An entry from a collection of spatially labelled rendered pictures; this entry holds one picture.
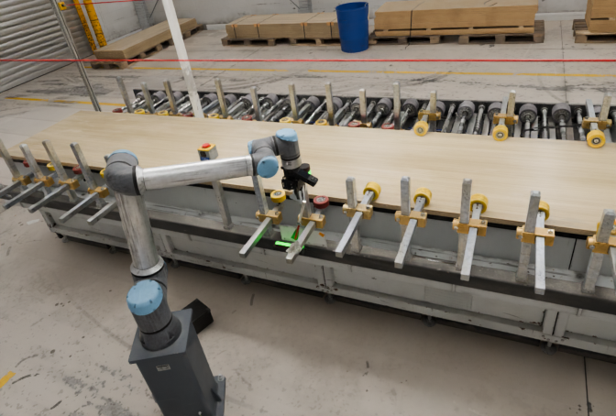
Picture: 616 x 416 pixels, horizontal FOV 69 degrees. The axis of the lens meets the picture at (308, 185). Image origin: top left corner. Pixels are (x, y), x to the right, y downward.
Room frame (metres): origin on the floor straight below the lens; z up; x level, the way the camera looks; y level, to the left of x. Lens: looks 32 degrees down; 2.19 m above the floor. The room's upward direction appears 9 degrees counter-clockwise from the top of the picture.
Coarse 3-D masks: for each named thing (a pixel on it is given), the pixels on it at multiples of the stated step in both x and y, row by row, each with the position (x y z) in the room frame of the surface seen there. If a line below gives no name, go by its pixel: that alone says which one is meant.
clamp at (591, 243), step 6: (588, 240) 1.25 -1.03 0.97; (594, 240) 1.25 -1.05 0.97; (612, 240) 1.23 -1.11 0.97; (588, 246) 1.24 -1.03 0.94; (594, 246) 1.23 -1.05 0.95; (600, 246) 1.22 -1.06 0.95; (606, 246) 1.22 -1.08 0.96; (612, 246) 1.21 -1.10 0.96; (594, 252) 1.23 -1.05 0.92; (600, 252) 1.22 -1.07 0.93; (606, 252) 1.21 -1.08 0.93
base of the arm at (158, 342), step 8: (176, 320) 1.47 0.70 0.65; (168, 328) 1.41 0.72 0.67; (176, 328) 1.43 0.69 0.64; (144, 336) 1.39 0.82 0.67; (152, 336) 1.37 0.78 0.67; (160, 336) 1.38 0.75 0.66; (168, 336) 1.39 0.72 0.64; (176, 336) 1.40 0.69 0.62; (144, 344) 1.38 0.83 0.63; (152, 344) 1.36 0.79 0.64; (160, 344) 1.36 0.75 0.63; (168, 344) 1.37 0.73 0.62
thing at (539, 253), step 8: (536, 224) 1.39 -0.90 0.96; (536, 240) 1.30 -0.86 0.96; (536, 248) 1.26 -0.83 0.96; (536, 256) 1.22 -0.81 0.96; (536, 264) 1.18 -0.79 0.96; (536, 272) 1.14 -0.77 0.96; (536, 280) 1.10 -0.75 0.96; (544, 280) 1.10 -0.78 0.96; (536, 288) 1.07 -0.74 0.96; (544, 288) 1.06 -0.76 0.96
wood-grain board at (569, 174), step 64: (64, 128) 3.48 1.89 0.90; (128, 128) 3.27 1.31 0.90; (192, 128) 3.08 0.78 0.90; (256, 128) 2.91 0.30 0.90; (320, 128) 2.75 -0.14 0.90; (320, 192) 1.97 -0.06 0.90; (384, 192) 1.88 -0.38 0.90; (448, 192) 1.79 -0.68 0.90; (512, 192) 1.71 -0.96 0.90; (576, 192) 1.64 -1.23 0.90
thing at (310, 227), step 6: (318, 210) 1.87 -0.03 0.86; (324, 210) 1.89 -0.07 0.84; (312, 222) 1.78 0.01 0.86; (306, 228) 1.73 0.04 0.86; (312, 228) 1.74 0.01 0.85; (306, 234) 1.69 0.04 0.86; (300, 240) 1.65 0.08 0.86; (306, 240) 1.67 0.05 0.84; (288, 258) 1.53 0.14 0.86; (294, 258) 1.55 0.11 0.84
